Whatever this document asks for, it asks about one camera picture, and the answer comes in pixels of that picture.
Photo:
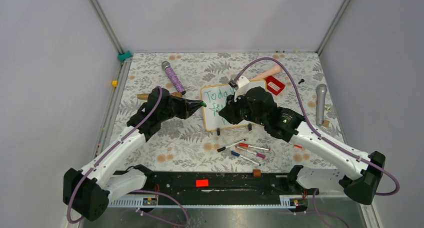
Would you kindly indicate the teal corner clamp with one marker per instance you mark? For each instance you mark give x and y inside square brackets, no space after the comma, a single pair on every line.
[124,56]

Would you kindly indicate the yellow small cube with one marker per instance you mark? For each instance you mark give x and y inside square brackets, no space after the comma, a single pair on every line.
[114,83]

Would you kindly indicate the orange cylinder block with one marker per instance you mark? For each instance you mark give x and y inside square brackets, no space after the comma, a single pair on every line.
[256,173]

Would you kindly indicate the silver toy microphone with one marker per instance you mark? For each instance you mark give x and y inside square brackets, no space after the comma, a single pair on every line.
[321,91]

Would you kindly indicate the black whiteboard marker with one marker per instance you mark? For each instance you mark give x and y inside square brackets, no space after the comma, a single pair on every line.
[230,145]

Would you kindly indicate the yellow framed whiteboard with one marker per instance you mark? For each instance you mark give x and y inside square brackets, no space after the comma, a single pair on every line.
[215,97]

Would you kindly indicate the cable duct rail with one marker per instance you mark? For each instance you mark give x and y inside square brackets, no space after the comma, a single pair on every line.
[261,201]

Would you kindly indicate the floral tablecloth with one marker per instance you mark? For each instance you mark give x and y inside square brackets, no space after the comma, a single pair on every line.
[185,145]

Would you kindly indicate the red whiteboard marker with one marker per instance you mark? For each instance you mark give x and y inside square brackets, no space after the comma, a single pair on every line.
[253,147]

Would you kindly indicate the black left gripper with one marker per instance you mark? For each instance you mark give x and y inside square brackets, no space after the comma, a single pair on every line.
[191,105]

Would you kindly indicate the red tape patch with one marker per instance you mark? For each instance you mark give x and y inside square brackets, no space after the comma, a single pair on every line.
[201,183]

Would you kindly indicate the blue whiteboard marker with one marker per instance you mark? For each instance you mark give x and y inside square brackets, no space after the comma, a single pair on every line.
[244,158]

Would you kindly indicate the red square frame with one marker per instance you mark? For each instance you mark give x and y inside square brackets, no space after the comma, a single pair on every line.
[274,86]

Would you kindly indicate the purple glitter toy microphone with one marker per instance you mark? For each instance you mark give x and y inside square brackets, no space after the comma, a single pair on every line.
[173,77]

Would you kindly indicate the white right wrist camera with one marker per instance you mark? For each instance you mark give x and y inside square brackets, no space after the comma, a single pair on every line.
[241,86]

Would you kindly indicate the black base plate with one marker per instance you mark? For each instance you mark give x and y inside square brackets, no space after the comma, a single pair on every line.
[182,184]

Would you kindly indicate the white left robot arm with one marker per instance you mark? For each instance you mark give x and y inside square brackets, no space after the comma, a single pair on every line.
[88,190]

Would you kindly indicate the pink toy microphone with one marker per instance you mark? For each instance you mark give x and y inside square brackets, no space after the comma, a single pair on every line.
[274,70]

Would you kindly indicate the small tan wooden block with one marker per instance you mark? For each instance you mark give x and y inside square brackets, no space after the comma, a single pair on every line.
[326,123]

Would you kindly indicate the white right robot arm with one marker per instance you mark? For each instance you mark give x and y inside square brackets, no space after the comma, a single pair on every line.
[357,173]

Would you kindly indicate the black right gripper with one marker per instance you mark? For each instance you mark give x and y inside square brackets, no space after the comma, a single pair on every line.
[229,111]

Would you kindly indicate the magenta whiteboard marker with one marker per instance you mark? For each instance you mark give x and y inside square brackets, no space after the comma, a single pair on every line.
[252,152]

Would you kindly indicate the gold toy microphone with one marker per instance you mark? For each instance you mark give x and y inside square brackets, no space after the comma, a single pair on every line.
[146,95]

